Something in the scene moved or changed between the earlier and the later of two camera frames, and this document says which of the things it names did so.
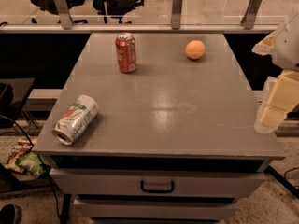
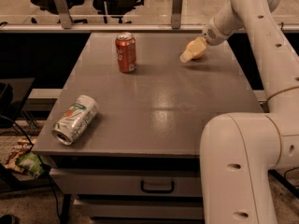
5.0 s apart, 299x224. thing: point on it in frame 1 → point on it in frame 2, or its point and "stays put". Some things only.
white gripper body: [289, 49] → [212, 36]
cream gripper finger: [281, 96] → [199, 45]
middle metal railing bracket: [177, 8] stays put
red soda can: [126, 51] stays put
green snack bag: [30, 162] stays put
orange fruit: [194, 49] stays put
